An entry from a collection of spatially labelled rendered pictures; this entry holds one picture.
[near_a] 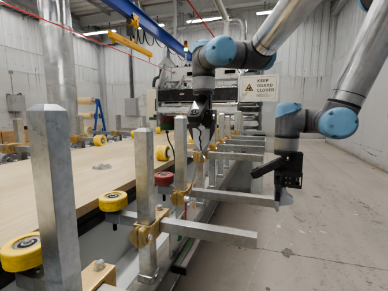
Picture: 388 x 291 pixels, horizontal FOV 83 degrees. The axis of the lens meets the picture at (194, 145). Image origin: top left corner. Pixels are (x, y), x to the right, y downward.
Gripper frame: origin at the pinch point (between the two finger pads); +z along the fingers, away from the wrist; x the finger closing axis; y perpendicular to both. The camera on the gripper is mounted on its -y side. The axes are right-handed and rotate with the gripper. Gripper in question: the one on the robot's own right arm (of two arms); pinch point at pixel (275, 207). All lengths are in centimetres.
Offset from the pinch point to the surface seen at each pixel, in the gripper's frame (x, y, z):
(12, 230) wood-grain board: -47, -55, -7
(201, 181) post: 19.4, -31.9, 0.0
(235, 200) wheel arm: -1.4, -13.3, -1.5
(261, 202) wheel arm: -1.4, -4.5, -1.6
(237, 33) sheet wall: 851, -131, -335
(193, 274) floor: 58, -49, 83
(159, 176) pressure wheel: -3.6, -42.2, -7.9
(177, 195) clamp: -8.3, -32.8, -3.4
